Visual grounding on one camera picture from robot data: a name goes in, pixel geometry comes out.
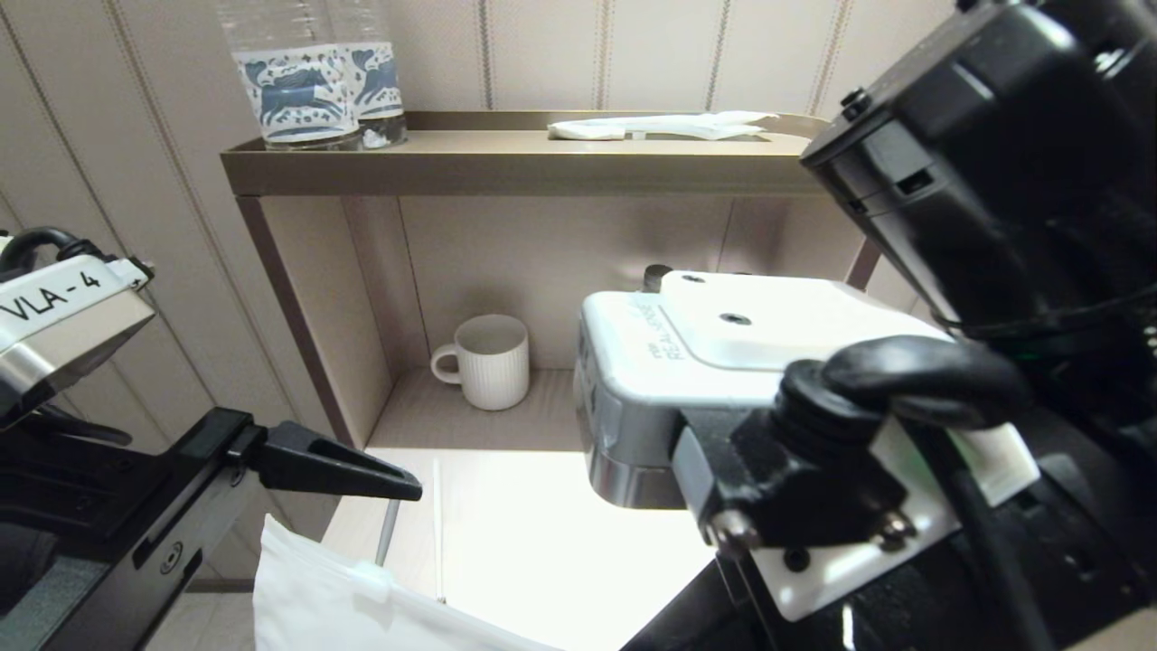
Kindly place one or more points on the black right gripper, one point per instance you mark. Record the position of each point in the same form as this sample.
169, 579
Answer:
705, 624

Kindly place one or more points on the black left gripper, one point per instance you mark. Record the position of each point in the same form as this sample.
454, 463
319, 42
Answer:
136, 542

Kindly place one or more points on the white leaf-print plastic bag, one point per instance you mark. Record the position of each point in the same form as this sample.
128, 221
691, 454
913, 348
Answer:
316, 606

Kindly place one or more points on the grey toothbrush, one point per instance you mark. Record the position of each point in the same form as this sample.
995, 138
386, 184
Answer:
387, 533

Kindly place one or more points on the slim white toothbrush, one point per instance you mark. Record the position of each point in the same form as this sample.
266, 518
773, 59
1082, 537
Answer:
437, 524

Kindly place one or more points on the white ribbed mug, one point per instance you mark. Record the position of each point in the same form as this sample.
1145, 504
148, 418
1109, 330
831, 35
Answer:
493, 366

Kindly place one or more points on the bronze open shelf unit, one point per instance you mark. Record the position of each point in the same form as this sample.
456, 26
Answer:
506, 172

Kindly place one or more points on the small clear water bottle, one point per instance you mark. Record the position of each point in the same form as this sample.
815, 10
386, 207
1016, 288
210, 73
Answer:
656, 276

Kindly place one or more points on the large bottle blue deer label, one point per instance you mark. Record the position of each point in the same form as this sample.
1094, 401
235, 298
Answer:
384, 81
298, 86

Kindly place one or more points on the white folded sachet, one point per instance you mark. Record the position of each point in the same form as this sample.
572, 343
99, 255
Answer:
586, 132

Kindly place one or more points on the white packet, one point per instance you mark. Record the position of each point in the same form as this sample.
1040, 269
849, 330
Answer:
696, 126

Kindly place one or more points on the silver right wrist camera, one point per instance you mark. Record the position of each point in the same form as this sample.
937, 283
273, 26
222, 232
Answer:
723, 334

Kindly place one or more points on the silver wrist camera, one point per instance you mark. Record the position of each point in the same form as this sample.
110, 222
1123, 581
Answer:
63, 325
723, 334

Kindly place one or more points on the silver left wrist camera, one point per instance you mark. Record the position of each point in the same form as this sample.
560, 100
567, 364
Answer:
63, 325

